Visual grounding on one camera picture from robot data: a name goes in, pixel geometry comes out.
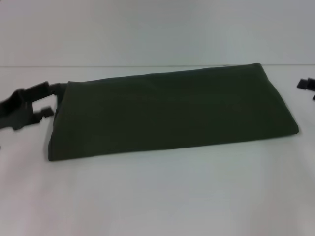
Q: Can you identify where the dark green shirt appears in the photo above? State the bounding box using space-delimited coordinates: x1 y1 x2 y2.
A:
48 62 300 162

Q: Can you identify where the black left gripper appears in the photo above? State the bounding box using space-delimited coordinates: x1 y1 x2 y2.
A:
0 81 63 131

